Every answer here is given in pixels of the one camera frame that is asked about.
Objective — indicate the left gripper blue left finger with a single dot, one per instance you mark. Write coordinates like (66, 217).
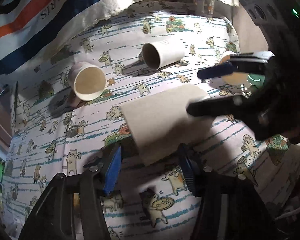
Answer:
(111, 169)

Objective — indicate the cat print bed sheet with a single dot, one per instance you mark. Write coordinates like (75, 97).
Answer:
(114, 83)

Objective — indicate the beige cup near left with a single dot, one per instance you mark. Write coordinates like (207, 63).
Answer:
(159, 123)

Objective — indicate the small pink cream cup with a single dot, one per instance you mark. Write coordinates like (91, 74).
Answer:
(87, 80)

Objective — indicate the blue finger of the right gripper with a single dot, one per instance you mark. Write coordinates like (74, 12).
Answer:
(216, 71)
(215, 107)

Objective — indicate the white cup at centre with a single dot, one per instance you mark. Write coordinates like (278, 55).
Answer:
(157, 55)

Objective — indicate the striped Paris blanket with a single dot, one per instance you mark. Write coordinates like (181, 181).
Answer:
(32, 31)

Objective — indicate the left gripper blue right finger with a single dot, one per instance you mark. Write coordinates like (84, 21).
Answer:
(191, 167)

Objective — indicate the mint green cup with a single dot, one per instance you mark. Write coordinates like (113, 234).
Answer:
(256, 80)

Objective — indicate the pink white cartoon cup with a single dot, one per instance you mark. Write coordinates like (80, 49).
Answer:
(234, 78)

